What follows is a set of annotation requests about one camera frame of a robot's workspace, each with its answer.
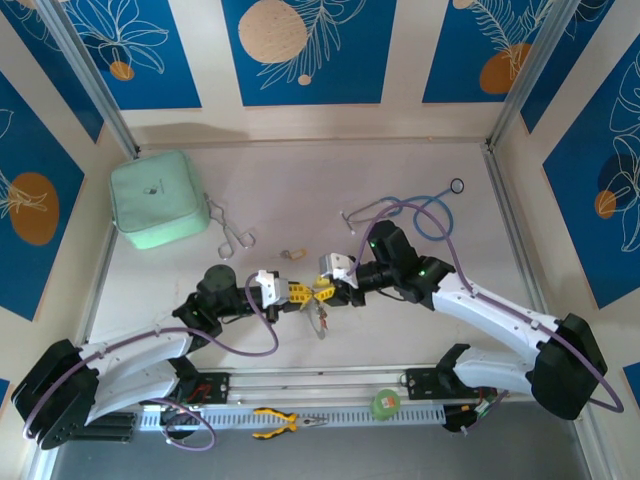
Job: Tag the red key tag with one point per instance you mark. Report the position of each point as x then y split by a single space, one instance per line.
322 314

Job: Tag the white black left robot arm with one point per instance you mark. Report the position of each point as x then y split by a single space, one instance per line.
140 350

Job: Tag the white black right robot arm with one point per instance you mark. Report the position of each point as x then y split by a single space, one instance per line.
480 310

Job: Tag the metal forceps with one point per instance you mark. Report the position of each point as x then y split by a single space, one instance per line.
230 234

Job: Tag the blue stethoscope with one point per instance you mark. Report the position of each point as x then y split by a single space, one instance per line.
457 185

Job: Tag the mint green zip pouch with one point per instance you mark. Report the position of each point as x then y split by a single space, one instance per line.
155 200

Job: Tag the green tape roll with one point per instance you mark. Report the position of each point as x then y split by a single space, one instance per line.
385 405

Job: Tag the black ribbed block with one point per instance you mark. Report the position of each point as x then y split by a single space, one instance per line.
112 430

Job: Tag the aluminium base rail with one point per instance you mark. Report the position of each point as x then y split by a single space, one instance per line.
320 385

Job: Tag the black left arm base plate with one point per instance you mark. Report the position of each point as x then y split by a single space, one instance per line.
220 385

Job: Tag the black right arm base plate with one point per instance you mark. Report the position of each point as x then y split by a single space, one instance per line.
420 382

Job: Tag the aluminium table side rail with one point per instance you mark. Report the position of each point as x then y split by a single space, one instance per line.
102 270
505 210

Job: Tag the aluminium frame post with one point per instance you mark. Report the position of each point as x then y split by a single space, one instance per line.
530 70
85 70

